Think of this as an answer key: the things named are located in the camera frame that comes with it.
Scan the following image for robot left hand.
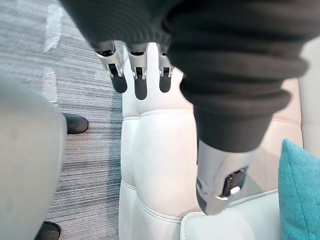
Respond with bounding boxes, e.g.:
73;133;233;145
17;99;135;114
58;0;320;216

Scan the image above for white leather sofa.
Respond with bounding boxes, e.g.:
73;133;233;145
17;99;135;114
118;37;320;240

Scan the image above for teal textured cushion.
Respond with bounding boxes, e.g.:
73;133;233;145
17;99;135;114
277;138;320;240

